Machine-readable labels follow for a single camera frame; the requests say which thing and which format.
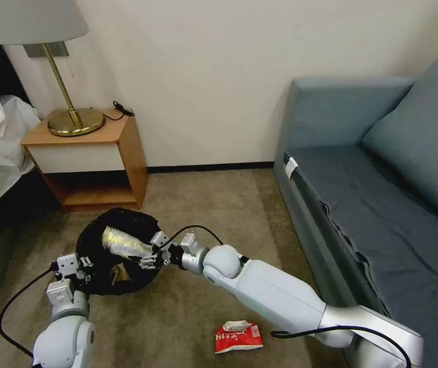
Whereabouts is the black round trash bin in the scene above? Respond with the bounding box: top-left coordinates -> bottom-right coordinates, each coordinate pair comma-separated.
75,208 -> 167,296

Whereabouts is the crumpled brown paper scrap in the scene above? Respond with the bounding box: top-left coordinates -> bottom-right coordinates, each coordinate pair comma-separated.
110,263 -> 130,285

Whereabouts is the dark baseboard strip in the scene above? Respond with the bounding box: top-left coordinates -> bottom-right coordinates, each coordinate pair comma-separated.
145,160 -> 278,174

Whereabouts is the red and white snack wrapper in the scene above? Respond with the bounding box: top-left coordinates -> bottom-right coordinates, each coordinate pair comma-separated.
214,318 -> 264,355

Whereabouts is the wooden nightstand with white drawer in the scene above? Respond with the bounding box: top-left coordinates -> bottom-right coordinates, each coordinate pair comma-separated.
19,112 -> 150,213

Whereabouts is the white sofa label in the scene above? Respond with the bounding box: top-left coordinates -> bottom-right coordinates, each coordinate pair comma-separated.
284,154 -> 299,179

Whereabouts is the blue-grey fabric sofa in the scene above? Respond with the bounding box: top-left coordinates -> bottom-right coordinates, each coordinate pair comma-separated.
273,49 -> 438,368

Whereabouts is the dark bed headboard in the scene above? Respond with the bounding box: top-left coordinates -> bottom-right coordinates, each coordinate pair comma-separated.
0,39 -> 32,109

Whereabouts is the brass table lamp, white shade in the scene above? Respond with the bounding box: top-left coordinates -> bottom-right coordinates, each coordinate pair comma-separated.
0,0 -> 106,137

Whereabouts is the blue-grey sofa cushion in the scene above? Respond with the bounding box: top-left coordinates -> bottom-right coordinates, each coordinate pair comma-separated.
362,51 -> 438,232

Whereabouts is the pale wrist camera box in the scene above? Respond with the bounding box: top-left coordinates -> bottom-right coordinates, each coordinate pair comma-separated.
56,254 -> 80,278
150,231 -> 169,248

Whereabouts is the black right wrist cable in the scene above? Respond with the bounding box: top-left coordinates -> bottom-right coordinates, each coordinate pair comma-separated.
163,225 -> 224,250

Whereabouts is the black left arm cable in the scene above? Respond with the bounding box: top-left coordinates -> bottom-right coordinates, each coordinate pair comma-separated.
0,267 -> 57,355

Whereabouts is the thin black cord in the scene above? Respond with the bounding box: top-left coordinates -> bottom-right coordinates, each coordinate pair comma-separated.
103,100 -> 135,121

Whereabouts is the black right forearm cable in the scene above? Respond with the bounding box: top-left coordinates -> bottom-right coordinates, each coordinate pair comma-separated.
270,325 -> 412,368

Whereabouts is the grey wall switch plate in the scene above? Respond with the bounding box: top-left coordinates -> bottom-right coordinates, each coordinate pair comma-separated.
23,41 -> 70,59

